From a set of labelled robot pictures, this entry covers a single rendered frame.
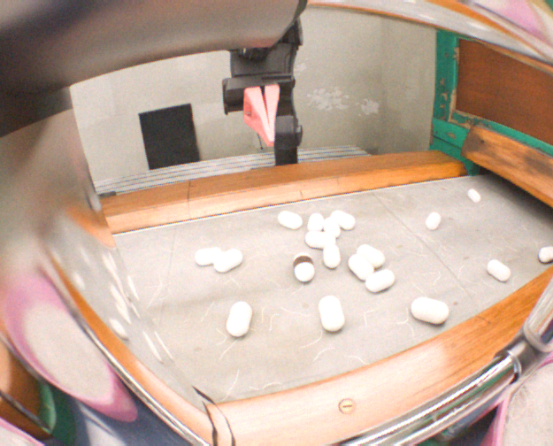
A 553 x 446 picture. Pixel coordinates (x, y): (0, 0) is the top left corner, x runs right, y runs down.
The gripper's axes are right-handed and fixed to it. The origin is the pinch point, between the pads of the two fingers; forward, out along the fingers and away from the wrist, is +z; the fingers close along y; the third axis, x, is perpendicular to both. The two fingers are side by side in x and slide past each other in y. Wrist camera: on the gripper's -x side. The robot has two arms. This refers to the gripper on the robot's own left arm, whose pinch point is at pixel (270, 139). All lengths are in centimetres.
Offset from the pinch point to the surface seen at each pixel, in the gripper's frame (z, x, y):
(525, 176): 12.4, -4.8, 40.5
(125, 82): -163, 115, -74
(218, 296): 18.1, 0.4, -9.4
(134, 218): 2.7, 11.2, -22.0
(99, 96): -161, 120, -99
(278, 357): 24.8, -5.2, -5.0
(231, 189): 0.6, 11.8, -5.6
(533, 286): 27.0, -10.4, 22.5
